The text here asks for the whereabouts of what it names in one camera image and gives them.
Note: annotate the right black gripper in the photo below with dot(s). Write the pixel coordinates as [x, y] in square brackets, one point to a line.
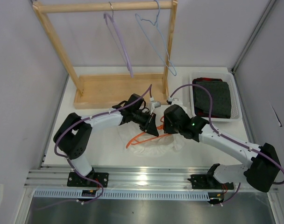
[166, 128]

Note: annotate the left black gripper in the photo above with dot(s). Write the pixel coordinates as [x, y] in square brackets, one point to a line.
[151, 128]

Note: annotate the white pleated skirt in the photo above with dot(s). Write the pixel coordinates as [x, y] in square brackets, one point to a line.
[156, 148]

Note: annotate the orange plastic hanger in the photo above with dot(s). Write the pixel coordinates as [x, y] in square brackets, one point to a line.
[143, 138]

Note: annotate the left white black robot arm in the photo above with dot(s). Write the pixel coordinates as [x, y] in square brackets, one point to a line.
[73, 135]

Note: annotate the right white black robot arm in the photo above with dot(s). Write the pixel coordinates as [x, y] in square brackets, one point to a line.
[259, 165]

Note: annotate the purple plastic hanger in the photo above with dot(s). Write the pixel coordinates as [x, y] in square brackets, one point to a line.
[118, 39]

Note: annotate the dark dotted folded garment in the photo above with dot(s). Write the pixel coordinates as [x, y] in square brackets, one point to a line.
[220, 94]

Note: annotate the wooden clothes rack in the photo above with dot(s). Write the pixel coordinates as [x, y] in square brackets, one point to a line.
[100, 91]

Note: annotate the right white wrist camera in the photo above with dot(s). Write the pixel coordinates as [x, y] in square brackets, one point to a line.
[176, 101]

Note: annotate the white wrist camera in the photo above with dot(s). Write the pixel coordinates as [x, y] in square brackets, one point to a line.
[176, 101]
[153, 104]

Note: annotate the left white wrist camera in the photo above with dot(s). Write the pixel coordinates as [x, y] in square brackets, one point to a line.
[153, 104]

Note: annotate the aluminium mounting rail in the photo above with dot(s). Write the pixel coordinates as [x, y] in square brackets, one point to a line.
[120, 178]

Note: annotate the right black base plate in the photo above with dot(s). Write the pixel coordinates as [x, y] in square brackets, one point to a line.
[200, 181]

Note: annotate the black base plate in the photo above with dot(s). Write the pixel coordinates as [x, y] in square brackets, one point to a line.
[76, 181]
[200, 181]

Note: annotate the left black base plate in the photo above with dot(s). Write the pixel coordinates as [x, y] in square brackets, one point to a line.
[76, 181]

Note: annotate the blue wire hanger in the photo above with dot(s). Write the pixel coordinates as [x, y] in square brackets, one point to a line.
[164, 55]

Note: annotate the white slotted cable duct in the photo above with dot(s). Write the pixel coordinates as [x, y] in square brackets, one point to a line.
[124, 194]

